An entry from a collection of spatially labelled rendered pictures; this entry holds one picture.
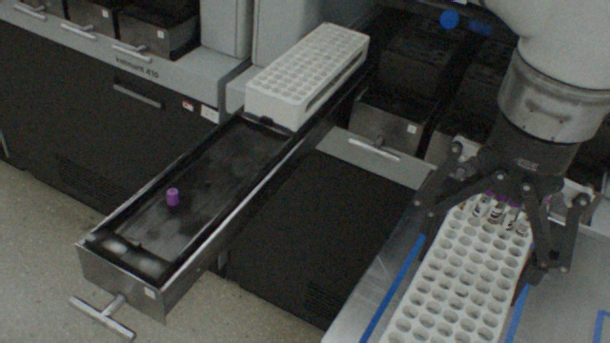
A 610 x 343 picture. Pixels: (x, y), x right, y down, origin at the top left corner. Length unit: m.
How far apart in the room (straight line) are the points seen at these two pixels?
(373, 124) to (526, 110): 0.54
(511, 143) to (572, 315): 0.30
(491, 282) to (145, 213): 0.44
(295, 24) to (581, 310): 0.70
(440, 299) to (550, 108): 0.24
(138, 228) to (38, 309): 1.00
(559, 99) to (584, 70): 0.03
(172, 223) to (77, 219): 1.19
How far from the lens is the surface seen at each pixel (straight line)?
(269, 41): 1.13
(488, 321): 0.61
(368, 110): 0.97
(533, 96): 0.47
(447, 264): 0.62
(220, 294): 1.64
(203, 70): 1.16
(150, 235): 0.72
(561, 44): 0.44
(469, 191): 0.57
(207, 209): 0.74
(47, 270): 1.78
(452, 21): 0.92
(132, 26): 1.23
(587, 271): 0.80
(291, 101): 0.84
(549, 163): 0.51
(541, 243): 0.59
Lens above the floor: 1.33
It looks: 40 degrees down
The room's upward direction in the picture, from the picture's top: 8 degrees clockwise
